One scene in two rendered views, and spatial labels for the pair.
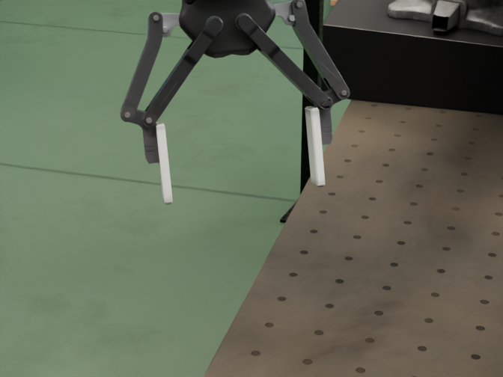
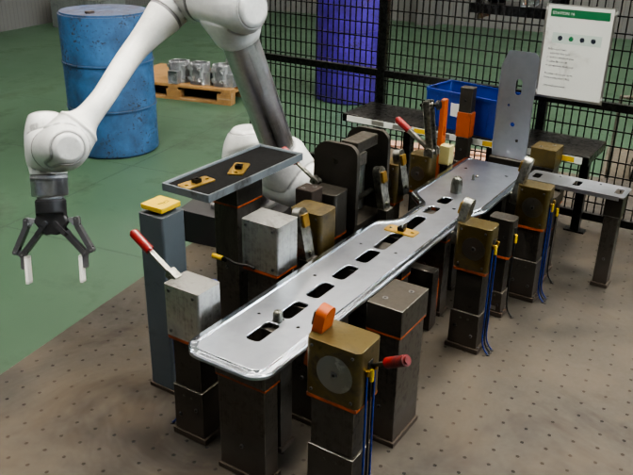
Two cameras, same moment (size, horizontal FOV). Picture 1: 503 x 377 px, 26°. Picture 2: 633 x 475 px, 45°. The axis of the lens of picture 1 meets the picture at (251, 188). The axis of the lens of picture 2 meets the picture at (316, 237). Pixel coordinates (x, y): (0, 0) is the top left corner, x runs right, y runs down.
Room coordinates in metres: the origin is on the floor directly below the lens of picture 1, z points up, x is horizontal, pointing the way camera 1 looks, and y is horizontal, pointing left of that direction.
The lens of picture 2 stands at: (-0.72, -0.87, 1.76)
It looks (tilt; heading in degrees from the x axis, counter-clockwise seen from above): 24 degrees down; 8
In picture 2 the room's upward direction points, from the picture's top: 1 degrees clockwise
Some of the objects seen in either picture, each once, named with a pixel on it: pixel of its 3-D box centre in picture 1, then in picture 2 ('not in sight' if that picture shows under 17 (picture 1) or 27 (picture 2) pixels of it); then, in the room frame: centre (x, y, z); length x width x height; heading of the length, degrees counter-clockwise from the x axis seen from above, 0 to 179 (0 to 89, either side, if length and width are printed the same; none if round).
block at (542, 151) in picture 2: not in sight; (540, 199); (1.65, -1.27, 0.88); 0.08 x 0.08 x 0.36; 65
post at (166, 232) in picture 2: not in sight; (167, 301); (0.73, -0.34, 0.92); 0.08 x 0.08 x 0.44; 65
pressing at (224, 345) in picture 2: not in sight; (400, 236); (1.01, -0.84, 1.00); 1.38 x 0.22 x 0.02; 155
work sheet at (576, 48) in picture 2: not in sight; (575, 54); (1.92, -1.36, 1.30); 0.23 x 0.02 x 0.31; 65
